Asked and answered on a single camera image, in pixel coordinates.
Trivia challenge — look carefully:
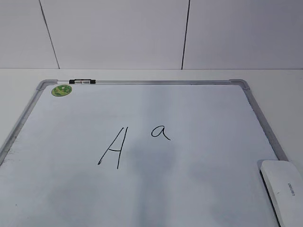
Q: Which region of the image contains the white board eraser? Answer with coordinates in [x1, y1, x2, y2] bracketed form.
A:
[260, 160, 303, 227]

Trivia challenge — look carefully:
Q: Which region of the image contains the white board with aluminium frame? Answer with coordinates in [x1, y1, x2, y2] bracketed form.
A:
[0, 79, 289, 227]

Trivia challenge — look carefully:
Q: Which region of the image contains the black clear pen holder clip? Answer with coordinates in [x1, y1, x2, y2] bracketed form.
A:
[69, 79, 96, 84]

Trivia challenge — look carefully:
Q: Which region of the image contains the round green sticker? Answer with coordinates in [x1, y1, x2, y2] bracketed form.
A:
[51, 85, 72, 97]

